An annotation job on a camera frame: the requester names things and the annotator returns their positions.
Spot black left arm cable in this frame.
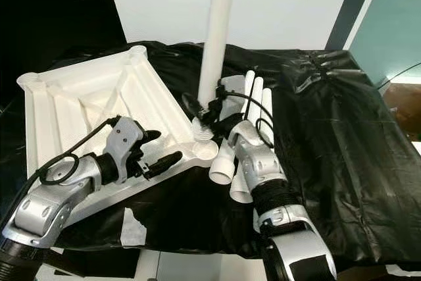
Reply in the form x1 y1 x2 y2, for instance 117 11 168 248
13 115 126 281

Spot black plastic table cover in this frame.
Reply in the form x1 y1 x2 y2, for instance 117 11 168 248
0 41 421 262

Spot brown wooden cabinet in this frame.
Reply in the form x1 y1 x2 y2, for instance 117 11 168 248
385 80 421 140

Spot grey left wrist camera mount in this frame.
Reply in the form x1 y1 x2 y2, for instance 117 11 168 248
111 116 152 180

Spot black frame post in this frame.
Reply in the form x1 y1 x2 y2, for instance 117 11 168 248
326 0 382 51

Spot green glass panel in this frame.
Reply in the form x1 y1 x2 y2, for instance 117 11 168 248
349 0 421 88

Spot black door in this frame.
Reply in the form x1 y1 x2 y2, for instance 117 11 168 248
0 0 122 114

